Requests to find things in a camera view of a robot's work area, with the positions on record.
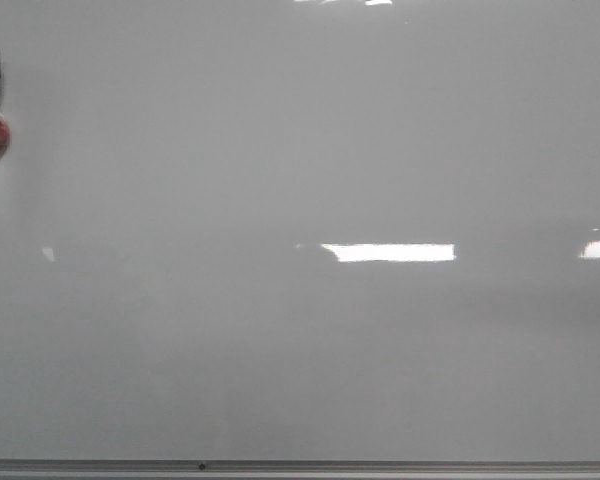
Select white whiteboard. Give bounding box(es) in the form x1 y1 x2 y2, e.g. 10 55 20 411
0 1 600 461

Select grey aluminium whiteboard frame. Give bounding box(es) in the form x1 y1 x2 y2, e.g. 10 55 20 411
0 459 600 479

